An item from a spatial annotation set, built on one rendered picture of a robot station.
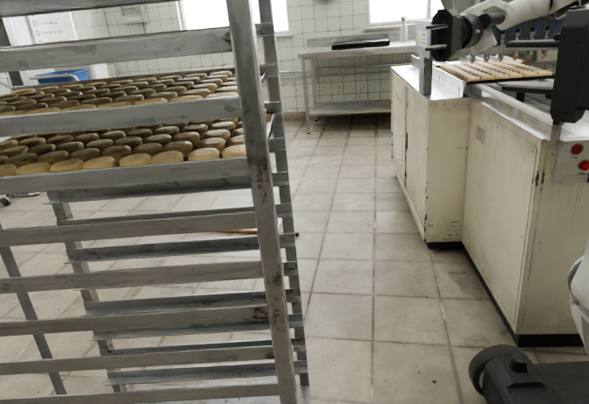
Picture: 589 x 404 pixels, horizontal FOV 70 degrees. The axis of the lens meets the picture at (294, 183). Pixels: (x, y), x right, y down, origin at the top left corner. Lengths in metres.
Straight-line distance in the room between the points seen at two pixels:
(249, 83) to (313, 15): 4.76
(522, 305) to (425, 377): 0.44
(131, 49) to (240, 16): 0.16
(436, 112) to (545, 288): 0.88
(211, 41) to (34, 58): 0.25
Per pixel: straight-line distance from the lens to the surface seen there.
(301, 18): 5.34
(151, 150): 0.77
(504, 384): 1.50
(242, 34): 0.57
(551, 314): 1.83
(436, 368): 1.78
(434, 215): 2.27
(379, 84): 5.34
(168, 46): 0.62
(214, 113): 0.62
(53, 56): 0.68
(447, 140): 2.14
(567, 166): 1.52
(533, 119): 1.56
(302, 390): 1.49
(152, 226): 0.71
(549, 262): 1.70
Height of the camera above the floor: 1.25
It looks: 22 degrees down
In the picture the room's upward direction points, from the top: 5 degrees counter-clockwise
